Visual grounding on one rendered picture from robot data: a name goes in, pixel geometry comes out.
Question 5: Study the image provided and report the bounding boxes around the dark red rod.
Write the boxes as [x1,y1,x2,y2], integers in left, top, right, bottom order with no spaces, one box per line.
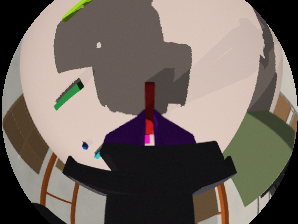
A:
[145,82,155,135]

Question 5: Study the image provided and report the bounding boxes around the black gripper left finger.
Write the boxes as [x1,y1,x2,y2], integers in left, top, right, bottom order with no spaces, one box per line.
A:
[103,109,146,145]

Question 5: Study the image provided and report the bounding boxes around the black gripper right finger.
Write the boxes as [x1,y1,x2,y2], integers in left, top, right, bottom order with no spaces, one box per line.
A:
[153,109,196,145]

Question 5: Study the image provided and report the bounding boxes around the small blue block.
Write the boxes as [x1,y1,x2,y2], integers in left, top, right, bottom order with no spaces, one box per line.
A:
[82,143,89,150]

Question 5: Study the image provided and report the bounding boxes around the turquoise rod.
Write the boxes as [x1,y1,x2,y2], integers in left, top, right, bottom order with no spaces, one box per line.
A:
[94,148,101,159]

